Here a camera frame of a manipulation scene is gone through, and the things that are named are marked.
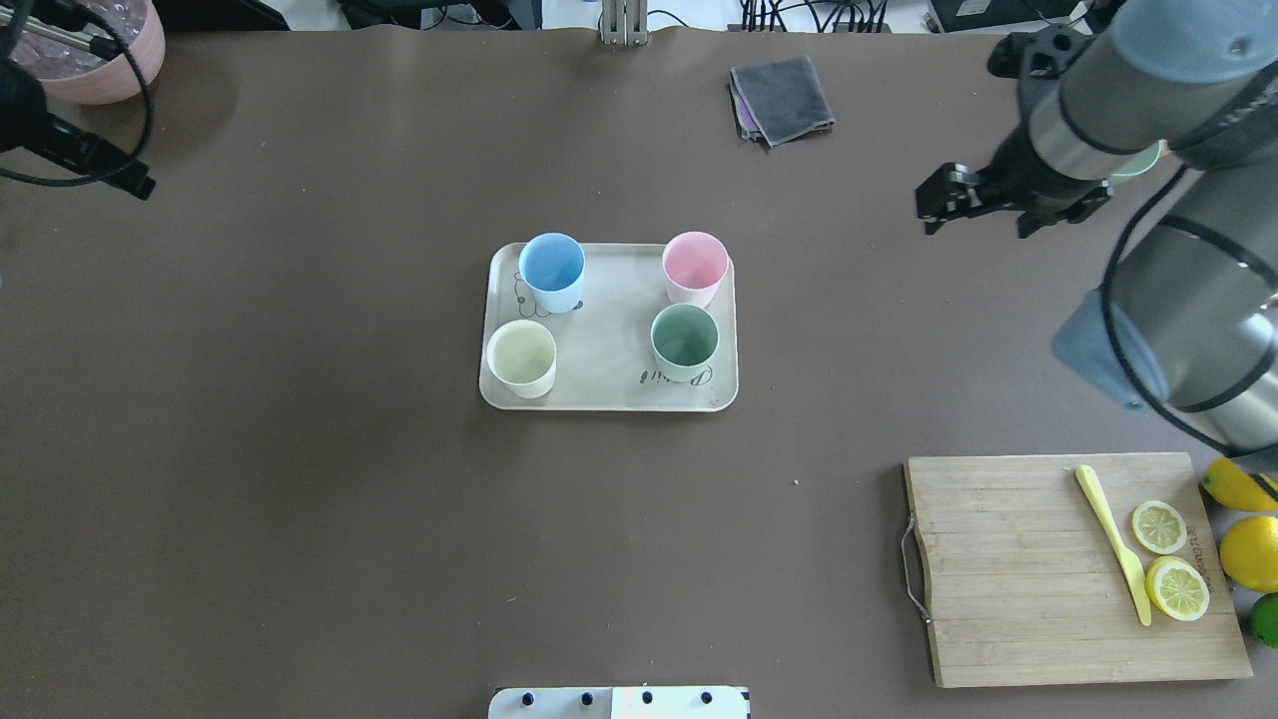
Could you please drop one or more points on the metal scoop in bowl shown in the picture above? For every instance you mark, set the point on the metal scoop in bowl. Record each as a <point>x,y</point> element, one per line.
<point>103,47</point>

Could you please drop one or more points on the yellow plastic knife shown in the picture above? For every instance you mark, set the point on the yellow plastic knife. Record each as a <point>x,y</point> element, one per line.
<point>1132,569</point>

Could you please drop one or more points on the grey folded cloth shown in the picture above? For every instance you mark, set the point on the grey folded cloth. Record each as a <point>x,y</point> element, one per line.
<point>785,97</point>

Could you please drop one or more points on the aluminium frame post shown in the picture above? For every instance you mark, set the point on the aluminium frame post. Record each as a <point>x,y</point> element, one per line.
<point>624,22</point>

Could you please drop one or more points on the blue cup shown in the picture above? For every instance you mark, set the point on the blue cup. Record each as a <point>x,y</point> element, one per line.
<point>552,265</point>

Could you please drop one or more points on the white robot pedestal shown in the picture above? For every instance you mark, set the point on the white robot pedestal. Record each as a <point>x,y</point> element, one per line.
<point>697,701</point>

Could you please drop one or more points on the green bowl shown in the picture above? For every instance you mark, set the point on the green bowl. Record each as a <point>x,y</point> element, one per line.
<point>1139,163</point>

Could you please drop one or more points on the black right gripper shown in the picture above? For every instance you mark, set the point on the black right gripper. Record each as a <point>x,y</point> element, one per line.
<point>1011,167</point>

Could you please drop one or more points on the green cup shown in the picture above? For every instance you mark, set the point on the green cup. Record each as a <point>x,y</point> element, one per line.
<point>684,340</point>

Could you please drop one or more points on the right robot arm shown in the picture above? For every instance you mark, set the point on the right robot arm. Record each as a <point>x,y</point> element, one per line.
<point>1183,320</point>

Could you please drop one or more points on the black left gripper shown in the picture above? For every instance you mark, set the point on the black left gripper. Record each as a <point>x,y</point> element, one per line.
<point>22,108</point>

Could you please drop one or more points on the green lime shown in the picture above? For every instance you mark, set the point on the green lime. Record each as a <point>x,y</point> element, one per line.
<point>1263,620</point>

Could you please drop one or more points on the purple cloth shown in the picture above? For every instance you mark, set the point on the purple cloth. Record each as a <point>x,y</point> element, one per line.
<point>747,128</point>

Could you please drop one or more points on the cream cup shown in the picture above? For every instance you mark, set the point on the cream cup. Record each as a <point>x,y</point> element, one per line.
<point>522,355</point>

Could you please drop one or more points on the whole yellow lemon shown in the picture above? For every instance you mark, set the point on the whole yellow lemon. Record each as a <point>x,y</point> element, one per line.
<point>1237,489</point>

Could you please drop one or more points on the lemon slice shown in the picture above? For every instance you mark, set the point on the lemon slice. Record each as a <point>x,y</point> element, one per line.
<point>1159,527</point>
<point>1177,589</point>

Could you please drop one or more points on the pink cup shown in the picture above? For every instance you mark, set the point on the pink cup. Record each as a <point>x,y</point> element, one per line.
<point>695,264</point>

